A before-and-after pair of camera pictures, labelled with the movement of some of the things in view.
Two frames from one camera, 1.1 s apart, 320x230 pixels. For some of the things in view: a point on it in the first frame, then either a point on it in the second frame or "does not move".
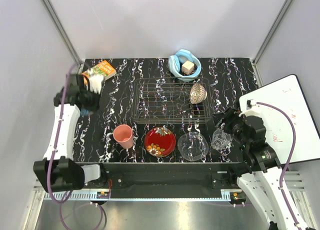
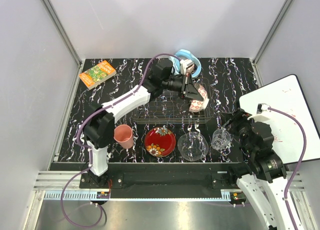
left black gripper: [95, 105] -> [192, 93]
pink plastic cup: [123, 134] does not move
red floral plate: [160, 142] does not move
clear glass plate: [193, 146] does not move
